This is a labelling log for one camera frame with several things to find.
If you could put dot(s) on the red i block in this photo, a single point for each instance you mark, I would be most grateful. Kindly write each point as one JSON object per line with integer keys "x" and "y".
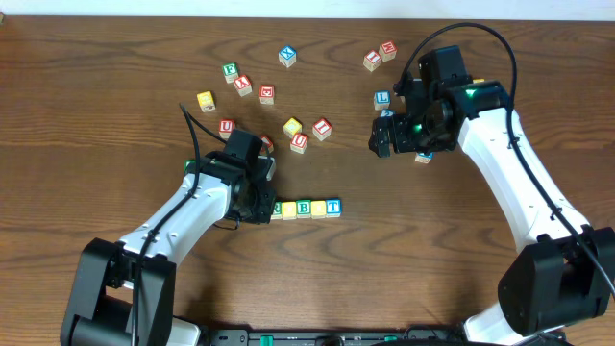
{"x": 372, "y": 60}
{"x": 322, "y": 129}

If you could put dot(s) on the red E block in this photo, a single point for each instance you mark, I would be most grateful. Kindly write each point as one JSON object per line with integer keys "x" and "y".
{"x": 267, "y": 94}

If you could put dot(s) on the red I block top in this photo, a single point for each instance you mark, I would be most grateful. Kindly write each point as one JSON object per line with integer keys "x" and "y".
{"x": 372, "y": 60}

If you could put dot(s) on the green J block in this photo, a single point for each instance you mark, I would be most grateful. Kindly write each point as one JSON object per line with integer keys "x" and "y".
{"x": 188, "y": 164}

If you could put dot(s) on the yellow block centre left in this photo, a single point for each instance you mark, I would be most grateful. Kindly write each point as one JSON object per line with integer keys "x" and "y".
{"x": 292, "y": 127}

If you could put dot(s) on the red W block top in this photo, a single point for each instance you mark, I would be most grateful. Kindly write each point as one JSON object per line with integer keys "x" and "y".
{"x": 388, "y": 50}

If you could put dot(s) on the red u block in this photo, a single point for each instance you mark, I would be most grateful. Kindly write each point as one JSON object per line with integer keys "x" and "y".
{"x": 226, "y": 127}
{"x": 299, "y": 143}

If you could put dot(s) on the red X block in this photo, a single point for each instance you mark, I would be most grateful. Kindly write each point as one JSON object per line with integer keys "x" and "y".
{"x": 243, "y": 85}

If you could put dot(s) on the red U block left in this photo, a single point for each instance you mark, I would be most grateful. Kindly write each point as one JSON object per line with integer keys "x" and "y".
{"x": 226, "y": 127}

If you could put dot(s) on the blue X block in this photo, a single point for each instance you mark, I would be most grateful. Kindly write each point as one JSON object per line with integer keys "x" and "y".
{"x": 287, "y": 56}

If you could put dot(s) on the blue P block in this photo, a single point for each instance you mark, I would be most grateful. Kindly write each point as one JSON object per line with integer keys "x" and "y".
{"x": 424, "y": 158}

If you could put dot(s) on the yellow O block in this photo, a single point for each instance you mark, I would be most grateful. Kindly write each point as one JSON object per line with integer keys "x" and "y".
{"x": 289, "y": 210}
{"x": 318, "y": 209}

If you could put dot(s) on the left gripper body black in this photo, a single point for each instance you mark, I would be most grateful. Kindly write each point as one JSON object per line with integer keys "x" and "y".
{"x": 265, "y": 207}

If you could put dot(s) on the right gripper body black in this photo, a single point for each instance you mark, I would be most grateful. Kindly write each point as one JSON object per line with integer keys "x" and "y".
{"x": 381, "y": 135}

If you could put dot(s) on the blue T block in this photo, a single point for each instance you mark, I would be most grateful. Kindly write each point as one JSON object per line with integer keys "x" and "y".
{"x": 333, "y": 208}

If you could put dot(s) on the red I block left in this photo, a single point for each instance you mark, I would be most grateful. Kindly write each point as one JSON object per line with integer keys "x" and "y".
{"x": 322, "y": 129}

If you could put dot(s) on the blue 2 block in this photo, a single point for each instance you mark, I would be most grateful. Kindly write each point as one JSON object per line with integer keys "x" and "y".
{"x": 387, "y": 113}

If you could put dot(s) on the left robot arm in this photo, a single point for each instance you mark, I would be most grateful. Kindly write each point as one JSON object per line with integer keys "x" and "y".
{"x": 123, "y": 292}

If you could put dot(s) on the red A block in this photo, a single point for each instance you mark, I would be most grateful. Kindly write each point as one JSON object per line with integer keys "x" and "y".
{"x": 268, "y": 146}

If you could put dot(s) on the green B block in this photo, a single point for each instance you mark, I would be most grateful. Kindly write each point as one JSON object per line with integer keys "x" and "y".
{"x": 303, "y": 208}

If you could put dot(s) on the yellow block far left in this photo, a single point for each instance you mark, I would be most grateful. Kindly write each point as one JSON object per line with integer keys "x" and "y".
{"x": 206, "y": 101}

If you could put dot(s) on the green R block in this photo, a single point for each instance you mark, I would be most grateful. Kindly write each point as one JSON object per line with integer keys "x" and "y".
{"x": 277, "y": 211}

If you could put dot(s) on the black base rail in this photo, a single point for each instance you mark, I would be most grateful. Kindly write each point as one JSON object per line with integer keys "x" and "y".
{"x": 416, "y": 335}

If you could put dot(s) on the blue L block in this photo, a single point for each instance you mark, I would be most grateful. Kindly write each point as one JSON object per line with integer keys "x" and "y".
{"x": 381, "y": 100}

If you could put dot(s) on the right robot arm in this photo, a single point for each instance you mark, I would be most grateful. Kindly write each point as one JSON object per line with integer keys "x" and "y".
{"x": 564, "y": 266}

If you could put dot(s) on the red U block centre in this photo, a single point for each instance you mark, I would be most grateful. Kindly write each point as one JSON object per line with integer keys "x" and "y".
{"x": 299, "y": 143}

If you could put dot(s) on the green F block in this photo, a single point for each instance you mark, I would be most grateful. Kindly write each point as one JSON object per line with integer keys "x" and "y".
{"x": 230, "y": 72}

